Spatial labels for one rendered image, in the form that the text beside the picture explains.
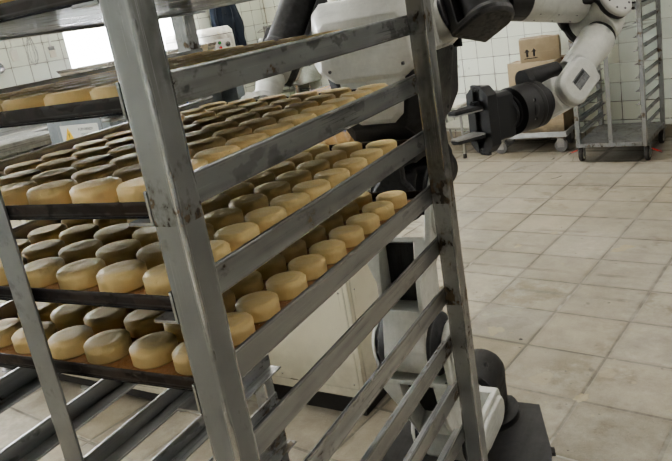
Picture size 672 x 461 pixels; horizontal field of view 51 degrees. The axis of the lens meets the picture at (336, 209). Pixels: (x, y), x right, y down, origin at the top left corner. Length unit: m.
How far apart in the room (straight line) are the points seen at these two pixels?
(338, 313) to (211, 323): 1.74
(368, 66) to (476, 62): 5.00
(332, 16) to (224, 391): 0.97
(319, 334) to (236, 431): 1.78
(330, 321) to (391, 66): 1.18
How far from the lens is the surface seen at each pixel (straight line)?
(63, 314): 0.93
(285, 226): 0.76
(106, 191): 0.69
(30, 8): 0.65
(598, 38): 1.52
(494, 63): 6.34
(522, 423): 2.12
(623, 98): 6.01
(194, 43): 1.33
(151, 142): 0.57
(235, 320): 0.77
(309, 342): 2.47
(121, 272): 0.72
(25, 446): 1.08
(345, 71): 1.45
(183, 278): 0.60
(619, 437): 2.37
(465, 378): 1.27
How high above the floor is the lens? 1.36
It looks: 16 degrees down
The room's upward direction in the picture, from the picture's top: 10 degrees counter-clockwise
